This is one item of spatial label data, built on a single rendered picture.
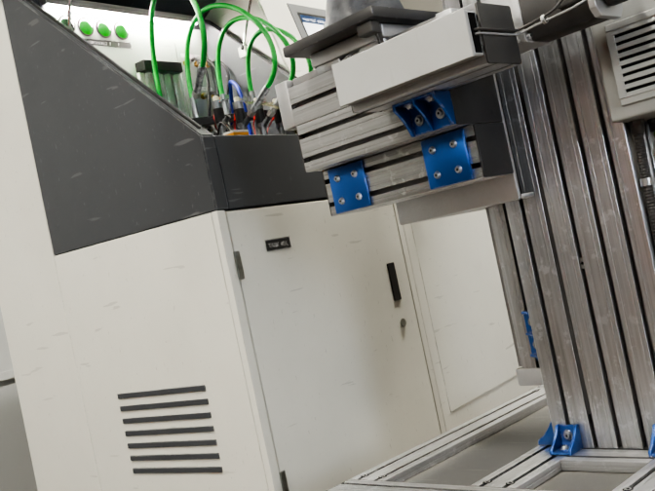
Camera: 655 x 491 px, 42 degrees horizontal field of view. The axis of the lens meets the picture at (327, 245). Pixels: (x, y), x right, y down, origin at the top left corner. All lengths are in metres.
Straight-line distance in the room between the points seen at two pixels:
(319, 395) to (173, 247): 0.46
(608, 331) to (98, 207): 1.17
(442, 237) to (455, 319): 0.24
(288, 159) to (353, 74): 0.66
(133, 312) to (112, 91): 0.50
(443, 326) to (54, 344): 1.04
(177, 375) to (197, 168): 0.47
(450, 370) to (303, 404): 0.65
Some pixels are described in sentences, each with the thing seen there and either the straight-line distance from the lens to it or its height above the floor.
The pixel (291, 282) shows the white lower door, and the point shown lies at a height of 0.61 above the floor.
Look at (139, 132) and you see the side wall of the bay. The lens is 1.93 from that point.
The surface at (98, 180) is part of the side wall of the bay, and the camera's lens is 2.04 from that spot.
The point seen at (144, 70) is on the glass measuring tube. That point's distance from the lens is 2.46.
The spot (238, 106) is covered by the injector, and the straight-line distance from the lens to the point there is 2.29.
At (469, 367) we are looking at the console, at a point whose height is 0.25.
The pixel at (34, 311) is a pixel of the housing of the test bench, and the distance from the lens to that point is 2.31.
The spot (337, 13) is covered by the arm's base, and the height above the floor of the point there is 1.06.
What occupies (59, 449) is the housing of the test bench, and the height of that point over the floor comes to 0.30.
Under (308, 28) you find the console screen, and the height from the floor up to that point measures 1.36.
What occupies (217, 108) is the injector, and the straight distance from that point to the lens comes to 2.23.
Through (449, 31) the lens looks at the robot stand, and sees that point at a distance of 1.24.
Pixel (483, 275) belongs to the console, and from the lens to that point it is 2.67.
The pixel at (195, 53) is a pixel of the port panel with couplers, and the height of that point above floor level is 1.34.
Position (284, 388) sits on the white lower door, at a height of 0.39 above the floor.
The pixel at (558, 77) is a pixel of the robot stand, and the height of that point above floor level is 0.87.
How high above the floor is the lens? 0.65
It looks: 1 degrees up
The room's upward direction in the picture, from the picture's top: 12 degrees counter-clockwise
